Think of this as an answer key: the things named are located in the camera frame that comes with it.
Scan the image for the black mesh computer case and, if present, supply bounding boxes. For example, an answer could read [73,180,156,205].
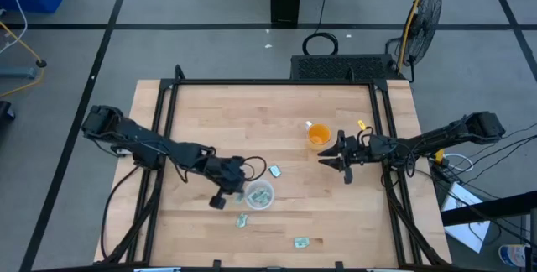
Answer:
[289,53,400,82]

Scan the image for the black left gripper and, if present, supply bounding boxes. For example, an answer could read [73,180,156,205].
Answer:
[204,157,248,212]

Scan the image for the clear plastic bowl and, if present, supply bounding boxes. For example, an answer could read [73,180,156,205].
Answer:
[243,178,276,211]

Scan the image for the black floor object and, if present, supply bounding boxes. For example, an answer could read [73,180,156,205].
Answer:
[0,100,18,123]

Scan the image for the white paper sheets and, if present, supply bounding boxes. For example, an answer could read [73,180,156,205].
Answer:
[440,181,493,254]

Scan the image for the yellow mug white handle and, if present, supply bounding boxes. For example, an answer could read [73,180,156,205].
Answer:
[305,120,333,151]

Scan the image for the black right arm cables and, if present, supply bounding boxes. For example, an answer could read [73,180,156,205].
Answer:
[427,121,537,248]

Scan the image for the white cable coil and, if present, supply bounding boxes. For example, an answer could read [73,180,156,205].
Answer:
[442,152,475,174]

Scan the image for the grey floor bar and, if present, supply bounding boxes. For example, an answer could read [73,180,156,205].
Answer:
[0,66,39,81]

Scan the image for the white floor cable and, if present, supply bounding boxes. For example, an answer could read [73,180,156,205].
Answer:
[0,0,29,55]

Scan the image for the white printed cup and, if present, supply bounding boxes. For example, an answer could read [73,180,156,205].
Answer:
[498,243,532,269]

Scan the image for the black hanging coiled cable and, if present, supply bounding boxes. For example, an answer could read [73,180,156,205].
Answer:
[301,0,340,57]

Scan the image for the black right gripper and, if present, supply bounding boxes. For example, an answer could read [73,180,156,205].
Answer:
[316,130,379,186]

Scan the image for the black pedestal floor fan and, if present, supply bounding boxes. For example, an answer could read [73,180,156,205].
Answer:
[385,0,444,83]

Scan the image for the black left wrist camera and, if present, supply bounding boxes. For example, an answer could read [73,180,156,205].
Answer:
[221,157,247,177]

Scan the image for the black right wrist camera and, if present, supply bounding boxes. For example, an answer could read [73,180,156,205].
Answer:
[347,139,363,158]

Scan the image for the black aluminium table frame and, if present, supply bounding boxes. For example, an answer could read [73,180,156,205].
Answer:
[99,64,451,267]

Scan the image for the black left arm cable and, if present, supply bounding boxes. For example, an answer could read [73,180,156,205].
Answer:
[99,164,142,261]

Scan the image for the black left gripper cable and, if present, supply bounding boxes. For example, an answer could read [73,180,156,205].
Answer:
[242,155,269,182]

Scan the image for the yellow floor cable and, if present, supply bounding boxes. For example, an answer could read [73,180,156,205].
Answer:
[0,19,48,99]

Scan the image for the black metal beam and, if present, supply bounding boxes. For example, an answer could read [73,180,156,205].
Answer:
[440,189,537,228]

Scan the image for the hanging yellow cable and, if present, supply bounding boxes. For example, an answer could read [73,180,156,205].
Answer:
[396,0,434,74]

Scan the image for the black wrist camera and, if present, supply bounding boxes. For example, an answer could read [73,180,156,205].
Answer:
[347,139,363,158]
[221,157,247,177]

